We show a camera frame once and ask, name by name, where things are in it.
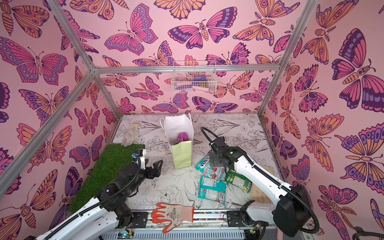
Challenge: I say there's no teal Fox's candy bag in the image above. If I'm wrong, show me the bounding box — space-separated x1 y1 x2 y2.
195 154 225 183

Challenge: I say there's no purple grape candy bag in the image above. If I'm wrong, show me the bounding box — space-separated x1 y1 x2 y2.
174 132 190 145

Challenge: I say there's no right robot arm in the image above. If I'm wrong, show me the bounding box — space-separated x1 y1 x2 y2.
201 127 320 237

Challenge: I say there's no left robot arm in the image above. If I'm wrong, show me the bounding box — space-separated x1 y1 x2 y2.
37 149 164 240

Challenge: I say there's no white paper gift bag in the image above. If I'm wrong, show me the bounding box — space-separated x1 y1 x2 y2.
160 113 194 170

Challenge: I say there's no green artificial grass mat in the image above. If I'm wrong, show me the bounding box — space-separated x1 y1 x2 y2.
70 144 145 214

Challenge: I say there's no green snack packet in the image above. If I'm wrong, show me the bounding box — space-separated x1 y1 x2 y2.
225 170 252 193

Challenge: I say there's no white knit work glove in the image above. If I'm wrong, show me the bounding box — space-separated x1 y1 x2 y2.
122 124 140 147

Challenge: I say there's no red and white work glove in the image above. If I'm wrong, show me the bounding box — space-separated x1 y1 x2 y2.
151 203 195 234

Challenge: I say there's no pink roll in basket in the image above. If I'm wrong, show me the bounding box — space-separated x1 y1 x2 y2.
192 86 216 93

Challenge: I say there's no purple item in basket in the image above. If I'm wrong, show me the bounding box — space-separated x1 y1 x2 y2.
194 75 207 82

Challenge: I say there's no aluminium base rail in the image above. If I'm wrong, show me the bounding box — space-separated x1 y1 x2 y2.
96 209 269 240

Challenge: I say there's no white wire basket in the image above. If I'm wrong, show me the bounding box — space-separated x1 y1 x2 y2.
170 60 218 94

